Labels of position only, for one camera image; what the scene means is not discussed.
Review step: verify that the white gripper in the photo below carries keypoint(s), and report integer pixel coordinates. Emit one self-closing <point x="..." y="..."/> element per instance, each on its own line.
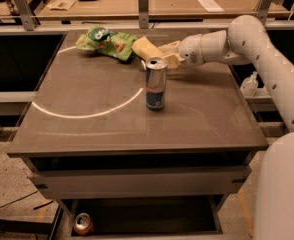
<point x="191" y="51"/>

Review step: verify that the yellow sponge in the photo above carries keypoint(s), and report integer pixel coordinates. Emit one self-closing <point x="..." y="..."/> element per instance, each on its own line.
<point x="145" y="49"/>

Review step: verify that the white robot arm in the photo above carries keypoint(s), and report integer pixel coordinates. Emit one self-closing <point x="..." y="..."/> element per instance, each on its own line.
<point x="246" y="41"/>

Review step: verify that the green rice chip bag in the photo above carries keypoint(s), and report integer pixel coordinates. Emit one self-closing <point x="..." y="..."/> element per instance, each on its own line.
<point x="107" y="42"/>

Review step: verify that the blue silver energy drink can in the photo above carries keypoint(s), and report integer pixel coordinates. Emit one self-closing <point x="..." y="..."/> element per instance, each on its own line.
<point x="156" y="73"/>

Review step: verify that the white envelope paper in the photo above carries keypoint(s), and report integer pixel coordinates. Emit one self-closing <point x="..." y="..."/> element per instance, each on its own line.
<point x="210" y="6"/>

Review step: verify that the clear plastic bottle left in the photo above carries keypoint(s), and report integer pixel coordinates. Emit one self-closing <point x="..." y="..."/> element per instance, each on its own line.
<point x="249" y="85"/>

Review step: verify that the small paper card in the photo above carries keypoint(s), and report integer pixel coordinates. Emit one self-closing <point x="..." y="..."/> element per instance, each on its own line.
<point x="63" y="5"/>

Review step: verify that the grey table drawer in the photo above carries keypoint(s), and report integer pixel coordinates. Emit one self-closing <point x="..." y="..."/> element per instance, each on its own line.
<point x="135" y="183"/>

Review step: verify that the orange can on floor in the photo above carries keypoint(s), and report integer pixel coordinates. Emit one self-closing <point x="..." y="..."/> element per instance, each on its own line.
<point x="83" y="224"/>

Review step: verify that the grey metal bracket centre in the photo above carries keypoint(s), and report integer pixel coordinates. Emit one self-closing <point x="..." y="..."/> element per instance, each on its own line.
<point x="143" y="14"/>

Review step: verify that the grey metal bracket left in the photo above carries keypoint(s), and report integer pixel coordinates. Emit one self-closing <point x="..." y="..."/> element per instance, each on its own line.
<point x="26" y="15"/>

